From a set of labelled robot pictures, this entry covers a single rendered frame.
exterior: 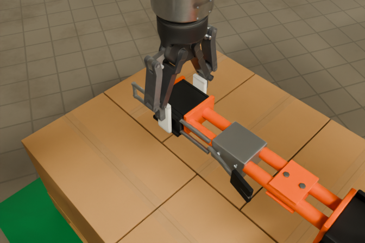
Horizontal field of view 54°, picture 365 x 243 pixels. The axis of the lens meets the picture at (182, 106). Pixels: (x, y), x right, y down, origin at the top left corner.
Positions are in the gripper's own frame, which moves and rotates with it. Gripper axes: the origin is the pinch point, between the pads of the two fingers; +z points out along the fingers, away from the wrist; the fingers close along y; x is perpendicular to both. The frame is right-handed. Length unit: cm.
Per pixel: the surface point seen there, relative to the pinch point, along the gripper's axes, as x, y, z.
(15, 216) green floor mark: 85, -34, 120
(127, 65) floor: 137, 78, 120
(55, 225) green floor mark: 67, -22, 120
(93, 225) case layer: 26, -16, 65
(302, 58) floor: 54, 176, 120
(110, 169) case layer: 40, 1, 65
